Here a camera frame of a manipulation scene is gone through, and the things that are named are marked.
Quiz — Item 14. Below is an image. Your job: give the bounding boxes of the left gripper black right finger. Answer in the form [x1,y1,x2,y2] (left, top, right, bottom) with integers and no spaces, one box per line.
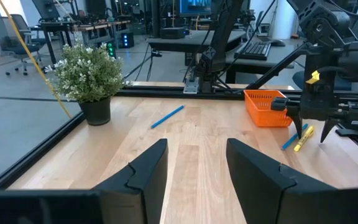
[226,138,335,224]

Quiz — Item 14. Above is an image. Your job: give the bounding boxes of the green potted plant black pot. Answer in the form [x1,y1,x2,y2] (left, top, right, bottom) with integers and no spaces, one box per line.
[44,42,127,127]

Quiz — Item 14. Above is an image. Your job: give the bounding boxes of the grey office chair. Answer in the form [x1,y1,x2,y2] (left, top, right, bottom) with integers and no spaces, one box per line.
[0,15,45,77]
[10,13,48,44]

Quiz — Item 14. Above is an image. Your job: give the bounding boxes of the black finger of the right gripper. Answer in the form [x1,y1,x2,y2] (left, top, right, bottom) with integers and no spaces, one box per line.
[320,117,341,144]
[271,96,304,139]

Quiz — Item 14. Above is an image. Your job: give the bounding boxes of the computer tower blue lights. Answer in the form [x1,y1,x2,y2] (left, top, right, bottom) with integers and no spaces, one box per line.
[119,30,135,49]

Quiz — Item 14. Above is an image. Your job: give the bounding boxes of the silver mounting bracket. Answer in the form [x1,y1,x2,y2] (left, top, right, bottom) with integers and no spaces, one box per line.
[183,77,200,95]

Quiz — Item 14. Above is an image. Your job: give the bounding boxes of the black keyboard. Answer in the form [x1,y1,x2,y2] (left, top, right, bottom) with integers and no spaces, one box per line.
[234,41,272,62]

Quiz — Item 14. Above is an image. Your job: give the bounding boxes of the black desk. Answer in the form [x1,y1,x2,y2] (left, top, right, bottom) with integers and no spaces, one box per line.
[39,20,74,65]

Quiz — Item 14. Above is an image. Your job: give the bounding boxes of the blue pencil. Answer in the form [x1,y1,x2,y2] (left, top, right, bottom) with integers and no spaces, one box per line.
[150,105,186,129]
[280,123,309,151]

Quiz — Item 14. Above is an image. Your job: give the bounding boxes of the black computer mouse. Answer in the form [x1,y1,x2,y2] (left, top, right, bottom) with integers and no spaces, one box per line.
[267,38,287,47]

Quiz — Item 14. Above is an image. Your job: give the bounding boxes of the black box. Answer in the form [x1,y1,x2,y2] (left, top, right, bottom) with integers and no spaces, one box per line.
[159,26,188,40]

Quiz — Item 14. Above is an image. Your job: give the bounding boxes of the black diagonal frame strut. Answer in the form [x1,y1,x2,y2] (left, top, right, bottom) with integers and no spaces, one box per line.
[246,43,309,91]

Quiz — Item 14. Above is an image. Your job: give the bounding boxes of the black work table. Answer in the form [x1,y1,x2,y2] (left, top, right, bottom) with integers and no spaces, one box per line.
[147,29,248,68]

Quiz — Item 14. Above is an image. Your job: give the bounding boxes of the black device green lights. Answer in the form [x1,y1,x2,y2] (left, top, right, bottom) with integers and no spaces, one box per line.
[105,41,117,59]

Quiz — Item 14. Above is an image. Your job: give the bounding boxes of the wood-top table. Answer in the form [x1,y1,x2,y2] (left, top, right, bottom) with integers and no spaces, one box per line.
[73,20,131,47]

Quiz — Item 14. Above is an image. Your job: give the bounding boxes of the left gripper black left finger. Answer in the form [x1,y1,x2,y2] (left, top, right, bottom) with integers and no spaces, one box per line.
[93,139,169,224]

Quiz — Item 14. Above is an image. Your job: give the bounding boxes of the orange plastic basket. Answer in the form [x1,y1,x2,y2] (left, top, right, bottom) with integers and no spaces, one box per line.
[243,89,293,128]

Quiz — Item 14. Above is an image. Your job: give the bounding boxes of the monitor with blue screen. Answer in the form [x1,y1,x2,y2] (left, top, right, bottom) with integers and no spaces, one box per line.
[178,0,213,18]

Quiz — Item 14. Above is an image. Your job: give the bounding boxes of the yellow cable tag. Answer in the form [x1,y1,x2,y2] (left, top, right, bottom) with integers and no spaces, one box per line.
[305,70,321,85]

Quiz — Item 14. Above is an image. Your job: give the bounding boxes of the dark desk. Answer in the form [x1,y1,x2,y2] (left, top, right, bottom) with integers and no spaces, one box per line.
[224,39,307,85]

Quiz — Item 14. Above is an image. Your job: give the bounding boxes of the yellow highlighter pen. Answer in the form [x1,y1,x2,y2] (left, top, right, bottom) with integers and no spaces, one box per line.
[293,125,316,153]

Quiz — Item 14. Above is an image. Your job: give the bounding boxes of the yellow hanging cord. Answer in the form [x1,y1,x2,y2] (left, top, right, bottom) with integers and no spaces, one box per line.
[0,0,73,119]

